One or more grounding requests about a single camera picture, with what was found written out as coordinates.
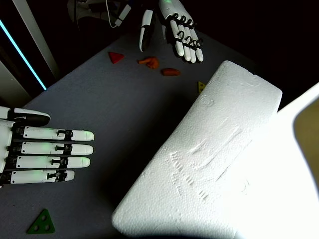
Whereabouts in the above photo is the white blurred frame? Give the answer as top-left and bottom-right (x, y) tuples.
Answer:
(234, 81), (319, 239)

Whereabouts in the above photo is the orange-red toy piece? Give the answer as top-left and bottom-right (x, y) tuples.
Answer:
(160, 68), (181, 77)

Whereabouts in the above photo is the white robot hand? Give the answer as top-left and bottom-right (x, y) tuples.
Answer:
(139, 0), (204, 64)
(0, 106), (95, 188)

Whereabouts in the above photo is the white styrofoam block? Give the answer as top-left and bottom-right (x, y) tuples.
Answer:
(112, 209), (237, 239)
(111, 60), (284, 239)

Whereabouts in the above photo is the orange toy piece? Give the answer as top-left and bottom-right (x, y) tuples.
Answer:
(138, 56), (160, 69)

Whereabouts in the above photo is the red triangle toy block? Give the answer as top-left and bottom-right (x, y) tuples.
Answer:
(108, 51), (125, 64)

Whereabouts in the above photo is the green triangle block with holes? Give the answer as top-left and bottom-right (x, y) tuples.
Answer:
(26, 208), (55, 235)

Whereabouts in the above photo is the white cable with plug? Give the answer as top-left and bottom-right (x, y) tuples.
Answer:
(105, 0), (132, 28)

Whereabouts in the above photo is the white post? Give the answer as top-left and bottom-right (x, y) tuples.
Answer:
(12, 0), (60, 79)

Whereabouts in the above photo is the grey table cloth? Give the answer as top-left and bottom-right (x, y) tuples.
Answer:
(0, 31), (252, 239)

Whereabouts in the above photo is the cyan light strip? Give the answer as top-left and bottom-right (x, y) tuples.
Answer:
(0, 19), (47, 91)

